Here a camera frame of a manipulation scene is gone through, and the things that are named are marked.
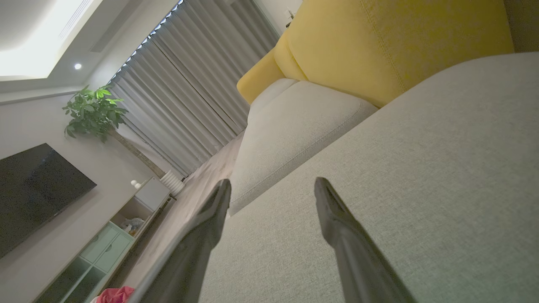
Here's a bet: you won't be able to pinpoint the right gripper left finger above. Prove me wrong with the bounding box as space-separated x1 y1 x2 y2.
128 179 232 303

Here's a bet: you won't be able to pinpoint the black flat television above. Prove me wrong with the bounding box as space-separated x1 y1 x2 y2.
0 143 97 259

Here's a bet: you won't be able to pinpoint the white ribbed plant pot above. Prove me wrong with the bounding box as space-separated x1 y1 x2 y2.
160 170 186 196

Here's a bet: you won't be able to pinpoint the red Bulls jersey white sleeves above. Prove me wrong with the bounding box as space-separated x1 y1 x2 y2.
91 286 135 303

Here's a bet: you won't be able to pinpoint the large grey sofa seat cushion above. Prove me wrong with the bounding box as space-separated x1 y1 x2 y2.
198 51 539 303

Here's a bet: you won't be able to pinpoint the yellow sofa backrest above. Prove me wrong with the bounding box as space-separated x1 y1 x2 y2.
237 0 515 108

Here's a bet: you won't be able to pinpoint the small grey sofa seat cushion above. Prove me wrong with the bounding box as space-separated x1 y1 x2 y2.
227 78 378 216

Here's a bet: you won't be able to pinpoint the grey pleated curtain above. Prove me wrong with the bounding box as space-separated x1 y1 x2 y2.
107 0 280 177

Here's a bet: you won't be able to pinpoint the white mint TV cabinet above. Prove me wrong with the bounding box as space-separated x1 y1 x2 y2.
34 177 171 303

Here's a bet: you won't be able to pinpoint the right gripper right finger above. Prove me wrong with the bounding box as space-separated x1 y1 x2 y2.
314 177 416 303

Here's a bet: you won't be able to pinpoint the green potted tree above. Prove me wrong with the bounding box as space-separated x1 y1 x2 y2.
62 85 167 178

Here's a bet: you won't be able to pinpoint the pale plush toy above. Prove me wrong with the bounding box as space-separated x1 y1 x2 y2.
121 217 145 236

